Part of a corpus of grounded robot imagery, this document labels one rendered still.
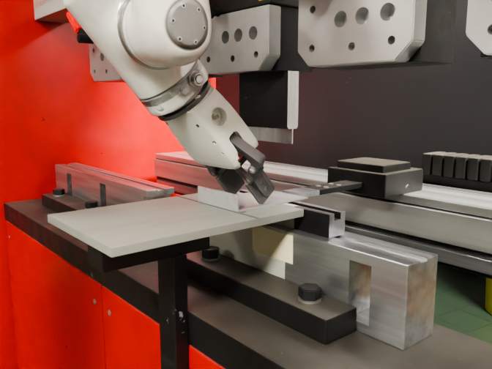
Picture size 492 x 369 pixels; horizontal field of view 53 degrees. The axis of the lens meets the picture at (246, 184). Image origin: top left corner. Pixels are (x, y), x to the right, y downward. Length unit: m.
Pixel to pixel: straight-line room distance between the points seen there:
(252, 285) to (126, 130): 0.97
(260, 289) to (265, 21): 0.33
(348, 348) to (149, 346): 0.32
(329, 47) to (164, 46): 0.19
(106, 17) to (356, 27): 0.25
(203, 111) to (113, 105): 0.95
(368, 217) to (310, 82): 0.53
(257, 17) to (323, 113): 0.67
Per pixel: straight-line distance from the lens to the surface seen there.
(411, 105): 1.14
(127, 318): 0.81
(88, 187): 1.20
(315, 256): 0.62
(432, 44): 0.54
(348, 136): 1.24
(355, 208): 0.91
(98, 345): 0.96
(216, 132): 0.58
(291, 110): 0.66
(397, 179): 0.83
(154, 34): 0.47
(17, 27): 1.43
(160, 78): 0.55
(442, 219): 0.82
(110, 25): 0.53
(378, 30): 0.53
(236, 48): 0.68
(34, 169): 1.44
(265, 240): 0.68
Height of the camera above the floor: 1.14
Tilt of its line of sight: 10 degrees down
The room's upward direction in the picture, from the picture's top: straight up
